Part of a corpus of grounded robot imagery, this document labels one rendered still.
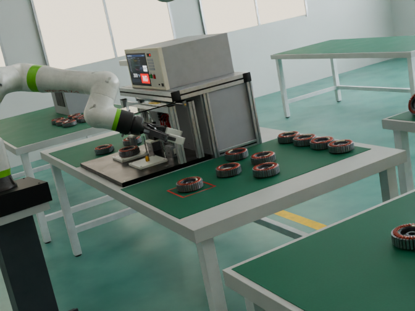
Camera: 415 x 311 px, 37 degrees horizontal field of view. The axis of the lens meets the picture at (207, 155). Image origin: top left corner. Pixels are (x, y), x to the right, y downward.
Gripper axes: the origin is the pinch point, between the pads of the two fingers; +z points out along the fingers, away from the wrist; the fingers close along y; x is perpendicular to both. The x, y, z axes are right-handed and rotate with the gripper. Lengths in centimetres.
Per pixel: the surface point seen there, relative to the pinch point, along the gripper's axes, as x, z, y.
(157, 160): -23, -1, -49
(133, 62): 17, -25, -79
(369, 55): 67, 185, -301
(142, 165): -26, -8, -45
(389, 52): 73, 192, -277
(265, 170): -2.1, 36.4, 8.2
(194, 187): -17.6, 10.8, 5.3
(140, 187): -29.8, -8.3, -17.0
